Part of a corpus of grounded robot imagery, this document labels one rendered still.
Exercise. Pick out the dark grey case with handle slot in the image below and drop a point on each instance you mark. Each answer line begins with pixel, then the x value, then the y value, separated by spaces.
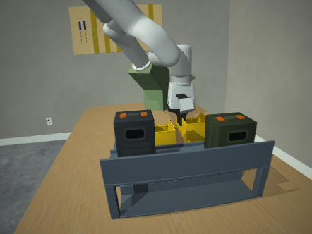
pixel 134 133

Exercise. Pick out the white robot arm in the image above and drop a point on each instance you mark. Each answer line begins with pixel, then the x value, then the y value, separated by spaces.
pixel 129 23

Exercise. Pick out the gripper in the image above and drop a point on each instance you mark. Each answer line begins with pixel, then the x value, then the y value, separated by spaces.
pixel 173 105

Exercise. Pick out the dark green case with orange latches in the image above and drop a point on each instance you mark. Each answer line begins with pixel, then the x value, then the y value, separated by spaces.
pixel 227 129

